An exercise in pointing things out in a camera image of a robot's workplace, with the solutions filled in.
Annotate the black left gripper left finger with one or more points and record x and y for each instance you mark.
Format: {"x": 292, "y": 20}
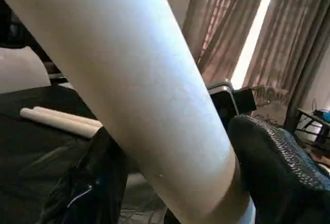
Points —
{"x": 90, "y": 182}

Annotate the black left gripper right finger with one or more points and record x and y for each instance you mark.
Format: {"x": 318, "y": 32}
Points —
{"x": 278, "y": 177}

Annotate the dark side table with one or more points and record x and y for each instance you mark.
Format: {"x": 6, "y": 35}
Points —
{"x": 314, "y": 123}

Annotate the black table mat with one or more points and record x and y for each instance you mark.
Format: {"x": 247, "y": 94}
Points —
{"x": 31, "y": 152}

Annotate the black case with silver edge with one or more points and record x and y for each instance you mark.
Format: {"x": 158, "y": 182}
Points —
{"x": 224, "y": 100}

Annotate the beige window curtain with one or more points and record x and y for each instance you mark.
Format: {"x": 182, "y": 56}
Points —
{"x": 291, "y": 41}

